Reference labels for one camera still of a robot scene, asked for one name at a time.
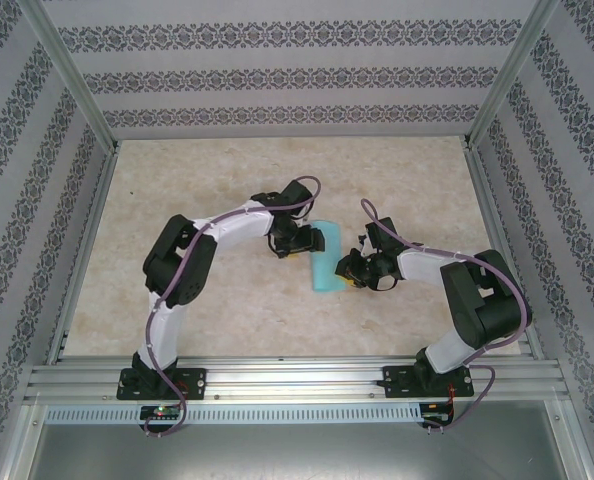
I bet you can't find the aluminium frame post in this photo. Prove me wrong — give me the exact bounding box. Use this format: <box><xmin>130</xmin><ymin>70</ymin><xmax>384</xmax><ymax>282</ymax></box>
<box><xmin>462</xmin><ymin>0</ymin><xmax>562</xmax><ymax>151</ymax></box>
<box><xmin>19</xmin><ymin>0</ymin><xmax>122</xmax><ymax>151</ymax></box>

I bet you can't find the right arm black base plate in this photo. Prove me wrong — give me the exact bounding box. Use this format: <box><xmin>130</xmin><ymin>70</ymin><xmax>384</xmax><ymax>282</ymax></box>
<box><xmin>382</xmin><ymin>364</ymin><xmax>476</xmax><ymax>400</ymax></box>

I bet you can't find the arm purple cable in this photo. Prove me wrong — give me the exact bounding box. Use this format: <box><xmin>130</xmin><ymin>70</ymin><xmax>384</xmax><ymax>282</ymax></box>
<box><xmin>144</xmin><ymin>174</ymin><xmax>324</xmax><ymax>439</ymax></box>
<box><xmin>359</xmin><ymin>198</ymin><xmax>534</xmax><ymax>437</ymax></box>

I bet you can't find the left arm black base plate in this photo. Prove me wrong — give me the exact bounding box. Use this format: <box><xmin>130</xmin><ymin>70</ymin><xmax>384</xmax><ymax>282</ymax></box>
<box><xmin>115</xmin><ymin>367</ymin><xmax>208</xmax><ymax>401</ymax></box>

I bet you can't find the aluminium side rail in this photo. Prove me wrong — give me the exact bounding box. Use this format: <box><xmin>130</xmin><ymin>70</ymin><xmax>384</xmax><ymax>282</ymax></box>
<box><xmin>464</xmin><ymin>142</ymin><xmax>547</xmax><ymax>361</ymax></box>
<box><xmin>45</xmin><ymin>142</ymin><xmax>122</xmax><ymax>365</ymax></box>

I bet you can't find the slotted grey cable duct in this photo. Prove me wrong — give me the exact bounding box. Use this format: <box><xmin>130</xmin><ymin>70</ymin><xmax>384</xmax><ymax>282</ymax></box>
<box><xmin>44</xmin><ymin>403</ymin><xmax>424</xmax><ymax>426</ymax></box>

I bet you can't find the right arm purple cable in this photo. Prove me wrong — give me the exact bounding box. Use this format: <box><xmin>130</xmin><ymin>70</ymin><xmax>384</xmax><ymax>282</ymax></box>
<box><xmin>359</xmin><ymin>198</ymin><xmax>534</xmax><ymax>437</ymax></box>

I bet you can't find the grey metal sheet panel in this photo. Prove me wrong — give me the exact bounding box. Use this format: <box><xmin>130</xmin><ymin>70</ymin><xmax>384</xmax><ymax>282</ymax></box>
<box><xmin>21</xmin><ymin>423</ymin><xmax>576</xmax><ymax>480</ymax></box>

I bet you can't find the long aluminium mounting rail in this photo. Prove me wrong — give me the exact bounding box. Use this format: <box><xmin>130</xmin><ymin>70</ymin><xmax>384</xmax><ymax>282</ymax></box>
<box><xmin>24</xmin><ymin>355</ymin><xmax>571</xmax><ymax>401</ymax></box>

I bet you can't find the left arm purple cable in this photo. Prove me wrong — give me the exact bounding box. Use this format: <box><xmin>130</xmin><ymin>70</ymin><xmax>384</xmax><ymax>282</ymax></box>
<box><xmin>144</xmin><ymin>174</ymin><xmax>324</xmax><ymax>439</ymax></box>

